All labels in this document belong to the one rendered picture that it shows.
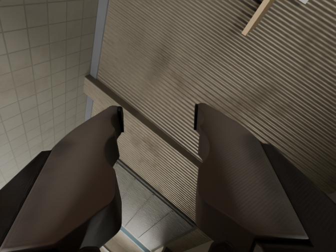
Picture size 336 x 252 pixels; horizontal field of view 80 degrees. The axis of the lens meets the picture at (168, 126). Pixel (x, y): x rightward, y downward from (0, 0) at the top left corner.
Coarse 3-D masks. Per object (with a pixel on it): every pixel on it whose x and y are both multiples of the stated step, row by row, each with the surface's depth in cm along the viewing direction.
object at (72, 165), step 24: (96, 120) 10; (120, 120) 11; (72, 144) 8; (96, 144) 8; (48, 168) 7; (72, 168) 7; (96, 168) 7; (48, 192) 6; (72, 192) 6; (96, 192) 6; (24, 216) 6; (48, 216) 5; (72, 216) 5; (96, 216) 6; (120, 216) 7; (24, 240) 5; (48, 240) 5; (72, 240) 5; (96, 240) 6
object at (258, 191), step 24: (216, 120) 10; (216, 144) 8; (240, 144) 8; (216, 168) 7; (240, 168) 7; (264, 168) 7; (216, 192) 6; (240, 192) 6; (264, 192) 6; (216, 216) 6; (240, 216) 5; (264, 216) 5; (288, 216) 5; (216, 240) 6; (240, 240) 5; (264, 240) 5; (288, 240) 5
